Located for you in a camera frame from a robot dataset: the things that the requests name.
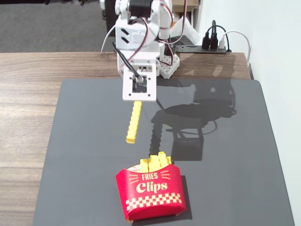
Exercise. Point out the black power strip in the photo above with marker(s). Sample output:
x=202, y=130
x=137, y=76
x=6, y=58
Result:
x=190, y=48

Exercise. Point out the white paper bag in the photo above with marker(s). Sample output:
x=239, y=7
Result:
x=187, y=29

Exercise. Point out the dark grey mat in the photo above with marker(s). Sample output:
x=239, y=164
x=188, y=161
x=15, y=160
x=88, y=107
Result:
x=94, y=164

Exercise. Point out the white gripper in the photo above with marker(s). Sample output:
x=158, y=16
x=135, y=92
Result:
x=123, y=63

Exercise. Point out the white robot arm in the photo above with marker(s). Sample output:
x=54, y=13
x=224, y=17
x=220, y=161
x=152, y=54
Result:
x=163, y=16

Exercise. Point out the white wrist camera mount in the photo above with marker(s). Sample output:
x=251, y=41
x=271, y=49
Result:
x=128, y=91

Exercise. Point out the black cabinet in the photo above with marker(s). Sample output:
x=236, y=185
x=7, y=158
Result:
x=110, y=14

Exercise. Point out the white gridded robot base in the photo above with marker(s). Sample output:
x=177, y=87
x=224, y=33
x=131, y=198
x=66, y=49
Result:
x=169, y=67

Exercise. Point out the yellow fry clip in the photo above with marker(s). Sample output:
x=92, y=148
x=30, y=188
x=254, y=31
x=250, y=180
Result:
x=144, y=164
x=134, y=122
x=169, y=160
x=162, y=158
x=154, y=162

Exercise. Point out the red fries clips box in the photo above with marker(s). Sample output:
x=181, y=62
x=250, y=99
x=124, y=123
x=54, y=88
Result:
x=152, y=188

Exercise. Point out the brown cardboard box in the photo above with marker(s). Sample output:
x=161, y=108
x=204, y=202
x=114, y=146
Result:
x=185, y=2

